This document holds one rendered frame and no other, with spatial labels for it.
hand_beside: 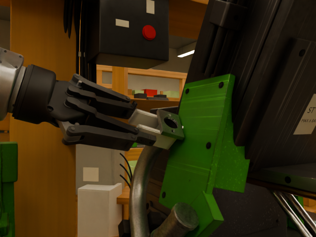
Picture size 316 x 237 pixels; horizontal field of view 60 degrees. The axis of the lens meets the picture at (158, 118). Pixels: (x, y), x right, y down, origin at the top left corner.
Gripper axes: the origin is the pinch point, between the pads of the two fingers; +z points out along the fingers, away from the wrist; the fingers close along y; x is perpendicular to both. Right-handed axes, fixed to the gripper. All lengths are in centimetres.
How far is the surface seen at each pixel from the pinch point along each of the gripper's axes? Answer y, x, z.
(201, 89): 2.1, -9.0, 4.4
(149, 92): 630, 375, 309
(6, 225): -7.3, 21.2, -16.2
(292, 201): -12.1, -3.8, 21.4
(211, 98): -1.3, -9.9, 4.4
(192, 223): -16.1, -0.3, 2.8
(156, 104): 33.4, 16.9, 16.7
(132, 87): 900, 541, 361
